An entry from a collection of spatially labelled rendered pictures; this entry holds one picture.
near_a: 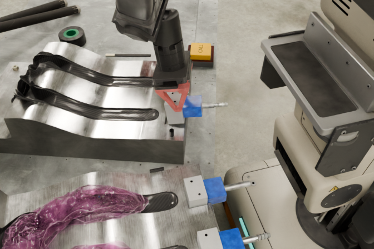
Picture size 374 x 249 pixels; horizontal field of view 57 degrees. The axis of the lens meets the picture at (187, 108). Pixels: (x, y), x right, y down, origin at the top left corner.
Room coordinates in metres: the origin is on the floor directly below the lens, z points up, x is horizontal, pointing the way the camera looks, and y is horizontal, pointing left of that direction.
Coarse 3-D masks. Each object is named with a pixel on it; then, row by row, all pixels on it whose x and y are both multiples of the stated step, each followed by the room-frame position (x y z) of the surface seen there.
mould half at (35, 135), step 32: (96, 64) 0.67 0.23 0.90; (128, 64) 0.69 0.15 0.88; (0, 96) 0.59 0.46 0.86; (96, 96) 0.57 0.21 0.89; (128, 96) 0.57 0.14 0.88; (0, 128) 0.49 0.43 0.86; (32, 128) 0.46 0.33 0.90; (64, 128) 0.46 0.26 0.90; (96, 128) 0.47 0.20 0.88; (128, 128) 0.47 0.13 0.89; (160, 128) 0.47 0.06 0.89; (128, 160) 0.44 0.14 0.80; (160, 160) 0.44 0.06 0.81
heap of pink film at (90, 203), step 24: (72, 192) 0.30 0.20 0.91; (96, 192) 0.30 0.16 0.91; (120, 192) 0.31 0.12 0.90; (24, 216) 0.27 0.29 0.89; (48, 216) 0.26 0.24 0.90; (72, 216) 0.26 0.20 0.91; (96, 216) 0.26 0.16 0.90; (120, 216) 0.27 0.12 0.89; (24, 240) 0.22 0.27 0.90; (48, 240) 0.23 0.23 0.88
